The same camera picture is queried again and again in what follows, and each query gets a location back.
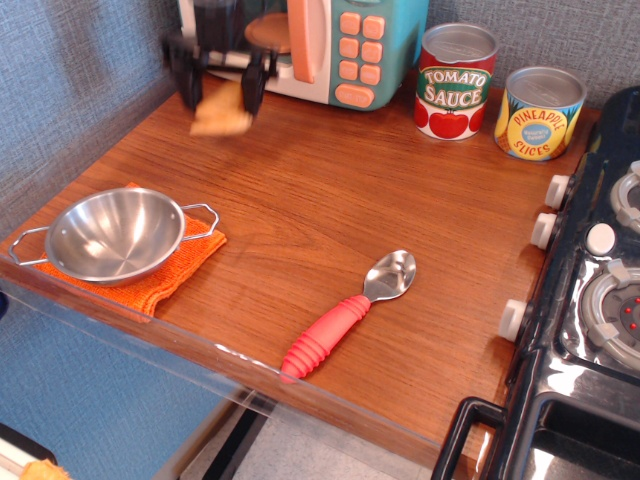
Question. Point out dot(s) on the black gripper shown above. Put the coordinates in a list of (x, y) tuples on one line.
[(210, 32)]

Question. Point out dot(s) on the toy chicken wing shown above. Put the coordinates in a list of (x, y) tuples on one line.
[(222, 113)]

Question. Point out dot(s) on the toy microwave teal and pink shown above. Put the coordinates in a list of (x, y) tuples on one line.
[(350, 54)]

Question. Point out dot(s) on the tomato sauce can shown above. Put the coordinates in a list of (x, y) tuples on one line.
[(454, 76)]

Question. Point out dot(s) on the orange cloth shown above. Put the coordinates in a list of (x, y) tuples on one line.
[(144, 295)]

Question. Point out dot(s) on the pineapple slices can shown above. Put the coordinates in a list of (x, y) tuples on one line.
[(539, 112)]

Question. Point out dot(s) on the clear acrylic edge barrier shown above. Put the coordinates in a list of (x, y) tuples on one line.
[(355, 388)]

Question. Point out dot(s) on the white stove knob rear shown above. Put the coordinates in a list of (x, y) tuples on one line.
[(556, 191)]

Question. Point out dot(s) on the white stove knob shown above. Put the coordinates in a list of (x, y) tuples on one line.
[(511, 320), (556, 191), (542, 230)]

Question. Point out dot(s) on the white stove knob middle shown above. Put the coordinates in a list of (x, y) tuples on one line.
[(542, 230)]

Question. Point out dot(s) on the white stove knob front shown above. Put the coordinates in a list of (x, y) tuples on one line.
[(511, 320)]

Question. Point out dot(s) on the orange object bottom left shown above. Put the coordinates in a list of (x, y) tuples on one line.
[(43, 470)]

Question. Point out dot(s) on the black toy stove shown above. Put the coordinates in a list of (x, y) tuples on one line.
[(572, 405)]

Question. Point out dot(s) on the silver pot with handles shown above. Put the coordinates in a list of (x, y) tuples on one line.
[(115, 237)]

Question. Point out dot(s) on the red-handled metal spoon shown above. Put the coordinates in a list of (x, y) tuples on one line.
[(387, 280)]

